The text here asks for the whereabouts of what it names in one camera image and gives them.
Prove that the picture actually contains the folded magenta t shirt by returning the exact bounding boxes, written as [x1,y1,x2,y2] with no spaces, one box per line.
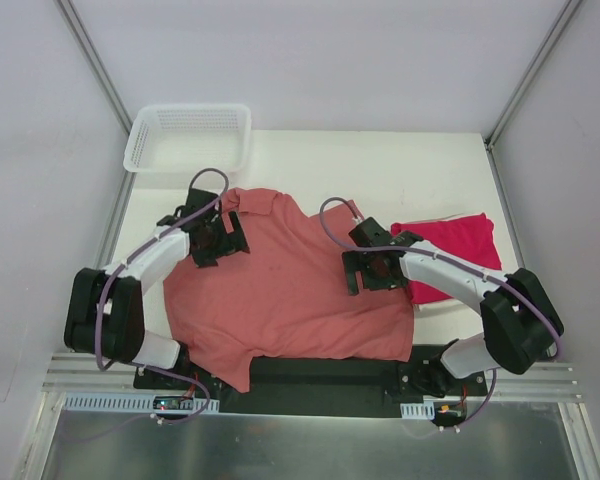
[390,212,504,306]

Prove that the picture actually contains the white perforated plastic basket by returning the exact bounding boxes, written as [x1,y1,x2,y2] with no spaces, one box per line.
[123,103,252,174]

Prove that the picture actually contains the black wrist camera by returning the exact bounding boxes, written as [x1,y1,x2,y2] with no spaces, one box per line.
[349,217,392,248]
[182,188,221,217]

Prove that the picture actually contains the aluminium corner post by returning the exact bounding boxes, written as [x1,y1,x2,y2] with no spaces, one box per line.
[484,0,584,152]
[54,0,132,135]

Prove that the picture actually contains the left aluminium corner post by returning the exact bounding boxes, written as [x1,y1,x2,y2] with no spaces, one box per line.
[54,0,132,135]

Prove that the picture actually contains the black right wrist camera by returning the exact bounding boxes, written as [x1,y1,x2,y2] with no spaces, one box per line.
[349,217,392,248]

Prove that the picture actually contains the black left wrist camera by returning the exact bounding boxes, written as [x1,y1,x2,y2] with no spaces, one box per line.
[182,188,221,217]

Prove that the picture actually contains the left white slotted cable duct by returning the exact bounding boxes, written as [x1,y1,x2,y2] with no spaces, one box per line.
[64,393,220,415]

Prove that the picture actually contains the aluminium front frame rail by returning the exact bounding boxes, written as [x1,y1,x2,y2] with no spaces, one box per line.
[42,353,584,403]

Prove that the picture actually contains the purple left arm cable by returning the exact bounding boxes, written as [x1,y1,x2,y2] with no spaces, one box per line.
[94,168,231,427]

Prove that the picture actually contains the right aluminium corner post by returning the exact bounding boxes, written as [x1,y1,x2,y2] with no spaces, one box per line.
[484,0,584,152]

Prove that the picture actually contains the salmon pink polo shirt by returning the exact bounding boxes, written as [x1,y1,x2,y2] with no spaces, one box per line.
[163,188,414,393]

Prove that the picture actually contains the white slotted cable duct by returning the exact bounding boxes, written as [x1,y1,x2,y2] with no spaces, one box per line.
[400,400,435,421]
[64,393,220,415]

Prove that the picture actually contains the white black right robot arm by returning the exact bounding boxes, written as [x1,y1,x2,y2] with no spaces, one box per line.
[343,225,564,395]

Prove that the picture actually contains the right white slotted cable duct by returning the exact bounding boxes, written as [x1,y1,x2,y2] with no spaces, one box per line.
[400,400,435,421]

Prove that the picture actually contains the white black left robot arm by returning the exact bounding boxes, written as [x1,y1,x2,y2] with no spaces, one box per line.
[64,210,249,389]

